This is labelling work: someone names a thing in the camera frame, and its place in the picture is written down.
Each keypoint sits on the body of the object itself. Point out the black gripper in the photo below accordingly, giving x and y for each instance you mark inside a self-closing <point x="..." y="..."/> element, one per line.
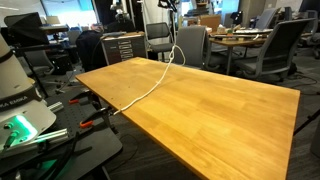
<point x="166" y="2"/>

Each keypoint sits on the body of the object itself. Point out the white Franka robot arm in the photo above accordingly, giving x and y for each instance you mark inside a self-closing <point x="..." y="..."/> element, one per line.
<point x="16" y="86"/>

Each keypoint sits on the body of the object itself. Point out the black mesh office chair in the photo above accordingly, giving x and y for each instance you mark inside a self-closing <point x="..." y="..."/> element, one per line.
<point x="158" y="31"/>

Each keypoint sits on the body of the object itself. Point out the brown cardboard box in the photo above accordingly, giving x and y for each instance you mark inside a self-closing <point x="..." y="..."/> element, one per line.
<point x="210" y="22"/>

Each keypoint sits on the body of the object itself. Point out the grey fabric office chair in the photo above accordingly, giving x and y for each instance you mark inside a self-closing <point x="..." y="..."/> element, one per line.
<point x="193" y="46"/>

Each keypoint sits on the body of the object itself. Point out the grey drawer cabinet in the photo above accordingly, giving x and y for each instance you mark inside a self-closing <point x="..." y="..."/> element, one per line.
<point x="123" y="50"/>

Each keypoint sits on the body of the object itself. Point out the wooden office desk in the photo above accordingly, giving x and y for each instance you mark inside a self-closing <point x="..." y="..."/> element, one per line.
<point x="233" y="41"/>

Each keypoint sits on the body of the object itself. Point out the white papers stack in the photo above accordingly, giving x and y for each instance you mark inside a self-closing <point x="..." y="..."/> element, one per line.
<point x="253" y="31"/>

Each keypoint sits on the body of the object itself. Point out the grey armrest office chair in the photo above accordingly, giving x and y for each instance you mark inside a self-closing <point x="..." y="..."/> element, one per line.
<point x="280" y="43"/>

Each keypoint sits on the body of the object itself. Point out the aluminium extrusion bar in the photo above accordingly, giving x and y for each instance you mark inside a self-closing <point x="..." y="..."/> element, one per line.
<point x="56" y="107"/>
<point x="53" y="135"/>

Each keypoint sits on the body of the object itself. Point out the black robot cart platform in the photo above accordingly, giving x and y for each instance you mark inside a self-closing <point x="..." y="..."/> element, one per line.
<point x="100" y="146"/>

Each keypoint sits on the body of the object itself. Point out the black tripod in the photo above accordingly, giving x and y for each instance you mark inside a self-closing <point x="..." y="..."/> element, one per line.
<point x="306" y="121"/>

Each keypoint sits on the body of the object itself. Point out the black camera rig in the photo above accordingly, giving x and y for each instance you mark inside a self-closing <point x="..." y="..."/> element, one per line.
<point x="121" y="15"/>

